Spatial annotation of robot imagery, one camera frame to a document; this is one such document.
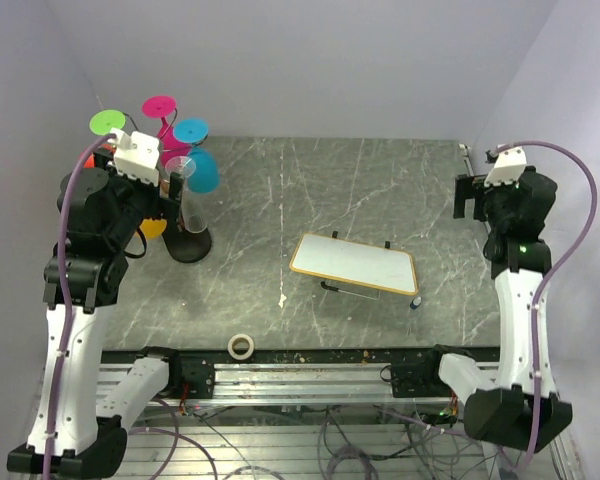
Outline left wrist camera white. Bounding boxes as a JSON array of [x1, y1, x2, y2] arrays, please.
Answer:
[[109, 128, 161, 186]]

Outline red plastic wine glass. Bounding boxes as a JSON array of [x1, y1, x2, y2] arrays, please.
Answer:
[[84, 144, 115, 168]]

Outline white tape roll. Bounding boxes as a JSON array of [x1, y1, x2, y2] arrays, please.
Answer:
[[227, 334, 255, 361]]

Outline pink plastic wine glass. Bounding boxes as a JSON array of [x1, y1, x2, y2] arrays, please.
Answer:
[[141, 95, 191, 166]]

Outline clear plastic cup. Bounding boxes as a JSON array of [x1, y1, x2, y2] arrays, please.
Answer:
[[165, 156, 206, 234]]

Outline black marker pen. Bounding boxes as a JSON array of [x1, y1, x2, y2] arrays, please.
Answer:
[[320, 280, 380, 300]]

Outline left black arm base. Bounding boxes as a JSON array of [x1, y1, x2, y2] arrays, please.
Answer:
[[118, 347, 215, 401]]

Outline orange plastic wine glass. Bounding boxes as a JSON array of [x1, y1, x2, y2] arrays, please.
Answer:
[[140, 219, 167, 240]]

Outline blue plastic wine glass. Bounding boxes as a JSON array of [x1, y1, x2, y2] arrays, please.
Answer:
[[173, 117, 220, 194]]

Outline aluminium rail frame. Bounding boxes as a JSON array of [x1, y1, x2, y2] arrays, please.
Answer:
[[97, 362, 561, 406]]

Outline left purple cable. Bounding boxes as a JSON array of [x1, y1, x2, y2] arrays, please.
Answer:
[[40, 133, 181, 480]]

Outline green plastic wine glass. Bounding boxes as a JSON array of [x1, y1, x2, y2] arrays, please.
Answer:
[[89, 109, 126, 136]]

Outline copper wire wine glass rack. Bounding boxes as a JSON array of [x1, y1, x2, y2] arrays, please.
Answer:
[[135, 159, 212, 264]]

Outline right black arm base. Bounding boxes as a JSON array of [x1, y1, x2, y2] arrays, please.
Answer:
[[379, 345, 476, 398]]

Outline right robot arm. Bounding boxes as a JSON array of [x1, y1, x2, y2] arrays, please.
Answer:
[[420, 167, 573, 454]]

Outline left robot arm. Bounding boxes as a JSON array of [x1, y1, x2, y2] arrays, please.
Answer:
[[6, 149, 184, 479]]

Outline small whiteboard wooden frame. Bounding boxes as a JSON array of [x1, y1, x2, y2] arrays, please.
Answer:
[[289, 233, 419, 296]]

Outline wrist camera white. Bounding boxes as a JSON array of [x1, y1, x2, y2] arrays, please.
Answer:
[[484, 147, 527, 187], [109, 128, 161, 186]]

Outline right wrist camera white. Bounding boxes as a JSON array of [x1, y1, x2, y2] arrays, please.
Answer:
[[484, 147, 527, 187]]

